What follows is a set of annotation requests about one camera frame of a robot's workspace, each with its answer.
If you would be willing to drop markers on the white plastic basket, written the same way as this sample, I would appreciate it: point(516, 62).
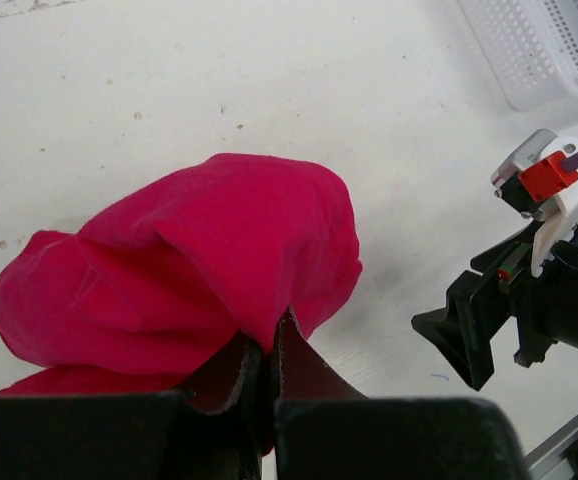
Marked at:
point(531, 46)

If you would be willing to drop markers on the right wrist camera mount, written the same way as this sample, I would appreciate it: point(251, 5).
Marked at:
point(539, 180)

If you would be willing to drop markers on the red t shirt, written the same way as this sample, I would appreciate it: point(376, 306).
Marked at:
point(153, 286)

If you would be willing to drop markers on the aluminium rail frame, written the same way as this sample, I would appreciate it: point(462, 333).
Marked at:
point(564, 450)

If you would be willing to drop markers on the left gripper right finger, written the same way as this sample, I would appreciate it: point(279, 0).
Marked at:
point(326, 429)

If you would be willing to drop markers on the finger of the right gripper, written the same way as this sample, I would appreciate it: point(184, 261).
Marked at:
point(477, 306)

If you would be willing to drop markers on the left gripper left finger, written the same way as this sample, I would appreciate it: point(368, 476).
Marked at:
point(198, 430)

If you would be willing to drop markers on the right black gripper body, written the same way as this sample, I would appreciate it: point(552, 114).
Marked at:
point(546, 307)

